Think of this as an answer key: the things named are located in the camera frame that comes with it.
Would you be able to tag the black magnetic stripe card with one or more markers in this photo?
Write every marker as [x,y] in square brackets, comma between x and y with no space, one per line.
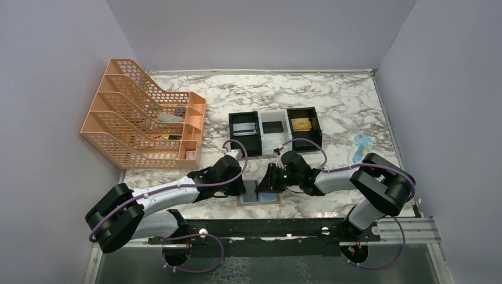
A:
[250,196]

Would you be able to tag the gold card in tray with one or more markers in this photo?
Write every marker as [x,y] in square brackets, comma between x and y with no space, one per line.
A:
[301,124]

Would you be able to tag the yellow marker in rack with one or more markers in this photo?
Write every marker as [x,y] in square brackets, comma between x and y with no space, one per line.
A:
[166,137]

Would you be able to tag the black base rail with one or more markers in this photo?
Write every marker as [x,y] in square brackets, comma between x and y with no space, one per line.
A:
[262,238]

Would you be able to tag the black right sorting tray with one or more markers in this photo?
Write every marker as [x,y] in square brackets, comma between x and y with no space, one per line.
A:
[315,134]

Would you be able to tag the brown leather card holder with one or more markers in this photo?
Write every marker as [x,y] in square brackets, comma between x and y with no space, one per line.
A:
[264,198]

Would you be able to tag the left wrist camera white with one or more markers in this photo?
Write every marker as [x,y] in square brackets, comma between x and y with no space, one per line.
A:
[235,153]

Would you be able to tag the black card in tray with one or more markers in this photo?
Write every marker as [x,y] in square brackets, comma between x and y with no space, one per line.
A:
[271,127]

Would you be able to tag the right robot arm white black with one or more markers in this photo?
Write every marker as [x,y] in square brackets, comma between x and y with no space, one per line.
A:
[386,188]

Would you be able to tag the black sorting tray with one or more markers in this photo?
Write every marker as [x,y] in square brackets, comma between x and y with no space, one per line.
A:
[252,143]
[315,134]

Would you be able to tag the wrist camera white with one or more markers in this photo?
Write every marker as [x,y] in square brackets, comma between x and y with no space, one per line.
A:
[280,150]
[235,153]

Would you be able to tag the small box in rack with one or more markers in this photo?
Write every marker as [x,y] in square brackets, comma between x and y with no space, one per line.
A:
[190,155]

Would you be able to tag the blue packaged item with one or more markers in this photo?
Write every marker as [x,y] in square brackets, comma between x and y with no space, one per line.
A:
[362,145]

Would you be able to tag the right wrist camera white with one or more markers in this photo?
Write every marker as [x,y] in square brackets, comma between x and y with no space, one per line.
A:
[280,150]

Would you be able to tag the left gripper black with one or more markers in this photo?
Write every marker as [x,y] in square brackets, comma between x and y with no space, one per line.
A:
[238,186]

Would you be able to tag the orange plastic file rack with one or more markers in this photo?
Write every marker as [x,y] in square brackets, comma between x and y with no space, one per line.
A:
[123,117]

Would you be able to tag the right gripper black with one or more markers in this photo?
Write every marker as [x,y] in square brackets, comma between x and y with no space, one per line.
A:
[269,180]

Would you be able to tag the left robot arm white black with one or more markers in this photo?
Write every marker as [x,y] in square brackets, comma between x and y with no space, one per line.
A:
[125,214]

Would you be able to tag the black left sorting tray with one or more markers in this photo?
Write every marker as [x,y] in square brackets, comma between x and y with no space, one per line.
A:
[252,143]

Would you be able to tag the white middle sorting tray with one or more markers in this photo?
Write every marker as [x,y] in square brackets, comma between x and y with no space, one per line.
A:
[272,141]

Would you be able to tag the silver card in tray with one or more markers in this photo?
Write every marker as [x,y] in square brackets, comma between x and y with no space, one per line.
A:
[243,129]

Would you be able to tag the grey item in rack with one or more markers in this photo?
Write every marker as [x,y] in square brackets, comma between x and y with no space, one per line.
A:
[165,117]

